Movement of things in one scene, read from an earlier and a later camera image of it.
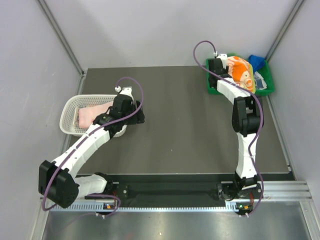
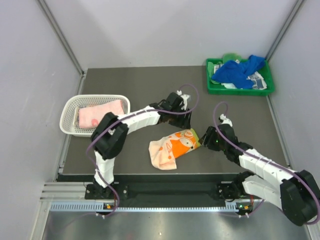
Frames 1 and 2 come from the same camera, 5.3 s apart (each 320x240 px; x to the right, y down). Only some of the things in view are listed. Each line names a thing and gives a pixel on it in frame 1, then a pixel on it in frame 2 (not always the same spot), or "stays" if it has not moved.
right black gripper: x=225 y=69 -> x=207 y=139
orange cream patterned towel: x=242 y=72 -> x=164 y=151
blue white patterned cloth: x=260 y=82 stays
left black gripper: x=138 y=118 -> x=183 y=122
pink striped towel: x=86 y=115 stays
